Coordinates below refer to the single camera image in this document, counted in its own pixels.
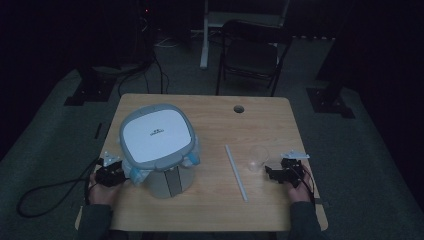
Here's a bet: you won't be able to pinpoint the black folding chair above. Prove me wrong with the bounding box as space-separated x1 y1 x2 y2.
215 19 294 98

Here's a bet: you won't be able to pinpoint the white and blue trash bag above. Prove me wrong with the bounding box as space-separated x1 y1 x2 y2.
115 134 202 186

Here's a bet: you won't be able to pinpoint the black floor cables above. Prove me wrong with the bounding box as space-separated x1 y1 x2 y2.
117 49 170 98

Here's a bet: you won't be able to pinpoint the person's right hand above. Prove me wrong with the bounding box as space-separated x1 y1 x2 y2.
286 164 315 204

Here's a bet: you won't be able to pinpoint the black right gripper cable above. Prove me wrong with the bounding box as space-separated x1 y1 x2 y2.
293 165 316 205

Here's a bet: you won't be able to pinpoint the person's left hand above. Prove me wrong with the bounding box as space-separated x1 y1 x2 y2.
88 173 123 206

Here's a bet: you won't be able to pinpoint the grey white-lidded trash can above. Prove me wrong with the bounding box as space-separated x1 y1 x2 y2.
118 103 202 200

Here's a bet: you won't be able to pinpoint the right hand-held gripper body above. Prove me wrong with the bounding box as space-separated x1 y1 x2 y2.
279 150 311 189

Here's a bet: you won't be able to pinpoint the clear plastic cup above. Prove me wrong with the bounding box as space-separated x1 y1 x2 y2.
247 144 270 172

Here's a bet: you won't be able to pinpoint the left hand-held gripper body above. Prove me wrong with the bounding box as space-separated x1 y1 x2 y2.
94 151 122 188

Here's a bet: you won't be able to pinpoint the black stand base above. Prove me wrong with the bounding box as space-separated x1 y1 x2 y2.
63 66 118 107
306 87 356 120

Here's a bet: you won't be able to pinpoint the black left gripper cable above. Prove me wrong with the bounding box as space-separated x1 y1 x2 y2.
16 156 105 219

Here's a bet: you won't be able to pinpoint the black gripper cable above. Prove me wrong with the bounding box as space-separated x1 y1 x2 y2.
293 165 316 205
16 156 105 219

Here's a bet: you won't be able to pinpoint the white straw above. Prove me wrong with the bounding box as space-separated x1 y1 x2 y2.
224 144 250 203

